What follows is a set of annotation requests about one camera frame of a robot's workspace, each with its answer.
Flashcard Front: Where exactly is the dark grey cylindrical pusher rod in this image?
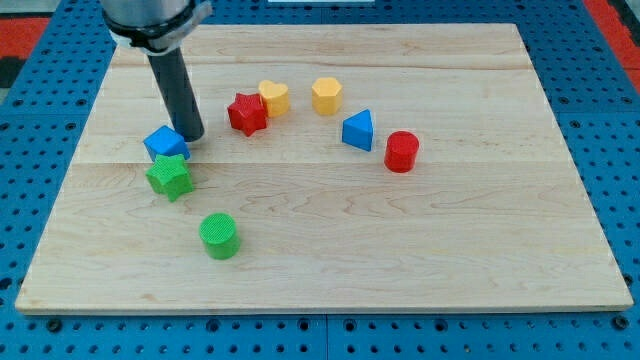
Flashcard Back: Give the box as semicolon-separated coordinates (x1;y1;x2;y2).
148;48;205;142

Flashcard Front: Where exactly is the green star block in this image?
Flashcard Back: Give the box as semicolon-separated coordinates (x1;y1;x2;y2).
145;154;195;202

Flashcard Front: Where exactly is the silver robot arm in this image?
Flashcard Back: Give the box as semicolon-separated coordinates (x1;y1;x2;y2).
100;0;213;142

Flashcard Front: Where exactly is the red star block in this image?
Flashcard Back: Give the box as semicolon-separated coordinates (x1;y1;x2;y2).
227;93;267;137

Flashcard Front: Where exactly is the blue cube block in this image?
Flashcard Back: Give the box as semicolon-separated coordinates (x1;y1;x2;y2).
143;126;191;161

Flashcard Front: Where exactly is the yellow heart block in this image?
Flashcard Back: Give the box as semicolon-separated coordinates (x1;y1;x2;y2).
258;80;290;118

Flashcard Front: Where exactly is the yellow hexagon block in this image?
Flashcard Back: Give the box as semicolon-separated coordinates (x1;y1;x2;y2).
312;77;343;115

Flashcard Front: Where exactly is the green cylinder block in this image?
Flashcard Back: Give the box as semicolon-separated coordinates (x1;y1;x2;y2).
199;213;240;260

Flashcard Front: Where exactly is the blue triangle block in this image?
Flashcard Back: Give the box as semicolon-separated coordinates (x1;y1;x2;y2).
341;109;374;152

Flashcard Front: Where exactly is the light wooden board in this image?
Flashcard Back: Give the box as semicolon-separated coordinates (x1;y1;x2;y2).
15;23;633;315

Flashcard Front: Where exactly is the red cylinder block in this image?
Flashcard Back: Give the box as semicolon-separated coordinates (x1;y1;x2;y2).
384;131;420;173

